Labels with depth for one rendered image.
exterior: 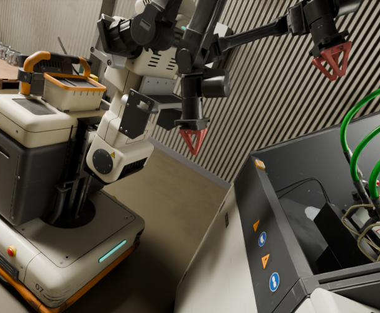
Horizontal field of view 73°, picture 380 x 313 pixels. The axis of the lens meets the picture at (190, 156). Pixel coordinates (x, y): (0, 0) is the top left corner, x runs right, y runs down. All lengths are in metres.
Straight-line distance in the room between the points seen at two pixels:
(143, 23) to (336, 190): 0.99
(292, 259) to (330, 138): 0.65
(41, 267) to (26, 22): 3.95
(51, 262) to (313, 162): 1.15
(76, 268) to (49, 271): 0.10
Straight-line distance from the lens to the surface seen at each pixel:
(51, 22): 4.34
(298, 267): 0.60
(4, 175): 1.28
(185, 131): 0.69
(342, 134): 0.80
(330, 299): 0.53
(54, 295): 1.27
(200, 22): 0.68
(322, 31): 0.79
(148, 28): 0.72
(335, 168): 1.21
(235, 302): 0.81
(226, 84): 0.66
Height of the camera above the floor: 1.25
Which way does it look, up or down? 22 degrees down
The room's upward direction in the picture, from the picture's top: 24 degrees clockwise
